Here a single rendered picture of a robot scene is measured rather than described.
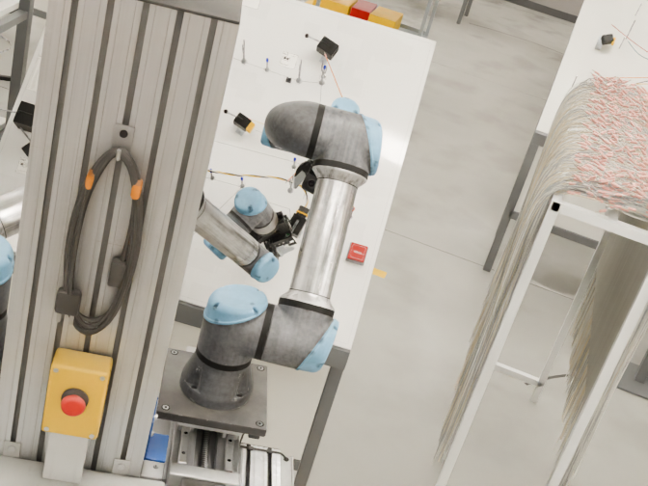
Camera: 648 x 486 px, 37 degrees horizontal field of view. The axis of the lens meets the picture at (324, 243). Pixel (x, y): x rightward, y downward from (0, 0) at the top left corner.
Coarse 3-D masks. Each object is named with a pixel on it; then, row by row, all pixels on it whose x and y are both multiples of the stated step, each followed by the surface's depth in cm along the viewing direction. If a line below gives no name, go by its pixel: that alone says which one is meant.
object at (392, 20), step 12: (324, 0) 741; (336, 0) 745; (348, 0) 755; (360, 0) 766; (432, 0) 716; (348, 12) 742; (360, 12) 739; (372, 12) 742; (384, 12) 752; (396, 12) 763; (432, 12) 765; (384, 24) 735; (396, 24) 745; (420, 36) 728
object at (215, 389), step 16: (192, 368) 195; (208, 368) 193; (224, 368) 192; (240, 368) 194; (192, 384) 196; (208, 384) 193; (224, 384) 193; (240, 384) 196; (192, 400) 195; (208, 400) 194; (224, 400) 194; (240, 400) 196
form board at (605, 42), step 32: (608, 0) 538; (640, 0) 537; (576, 32) 534; (608, 32) 533; (640, 32) 532; (576, 64) 529; (608, 64) 528; (640, 64) 527; (544, 128) 520; (512, 192) 532; (576, 224) 530
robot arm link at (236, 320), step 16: (224, 288) 193; (240, 288) 194; (256, 288) 195; (208, 304) 190; (224, 304) 188; (240, 304) 188; (256, 304) 189; (272, 304) 194; (208, 320) 189; (224, 320) 187; (240, 320) 187; (256, 320) 189; (208, 336) 190; (224, 336) 189; (240, 336) 189; (256, 336) 189; (208, 352) 192; (224, 352) 190; (240, 352) 191; (256, 352) 190
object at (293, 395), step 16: (176, 336) 291; (192, 336) 290; (272, 368) 292; (288, 368) 291; (160, 384) 299; (272, 384) 294; (288, 384) 293; (304, 384) 293; (320, 384) 292; (272, 400) 297; (288, 400) 296; (304, 400) 295; (272, 416) 299; (288, 416) 298; (304, 416) 298; (272, 432) 302; (288, 432) 301; (304, 432) 300; (288, 448) 304
